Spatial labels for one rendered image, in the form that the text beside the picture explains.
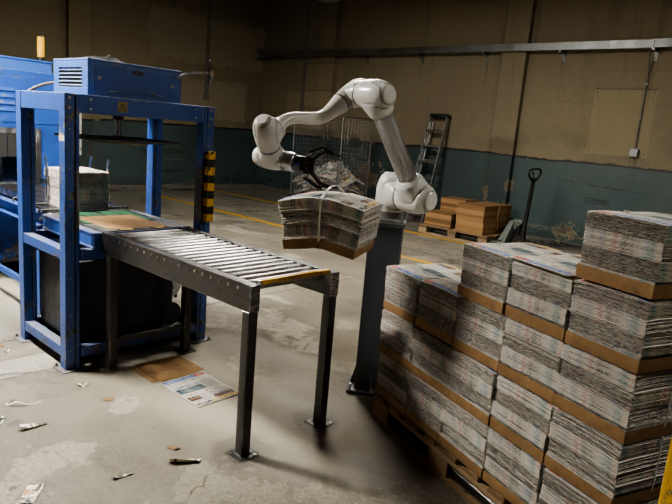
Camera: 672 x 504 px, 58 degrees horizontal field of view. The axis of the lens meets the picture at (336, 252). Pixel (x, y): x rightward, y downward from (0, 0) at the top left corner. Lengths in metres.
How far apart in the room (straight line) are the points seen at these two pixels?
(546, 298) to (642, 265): 0.40
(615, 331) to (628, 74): 7.61
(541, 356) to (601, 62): 7.65
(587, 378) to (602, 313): 0.23
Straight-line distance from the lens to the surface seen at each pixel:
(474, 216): 9.14
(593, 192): 9.54
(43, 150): 6.03
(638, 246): 2.03
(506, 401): 2.49
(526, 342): 2.37
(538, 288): 2.30
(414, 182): 3.16
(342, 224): 2.62
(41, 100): 3.85
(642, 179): 9.34
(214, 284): 2.81
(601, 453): 2.21
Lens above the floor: 1.48
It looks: 11 degrees down
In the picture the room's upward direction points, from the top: 5 degrees clockwise
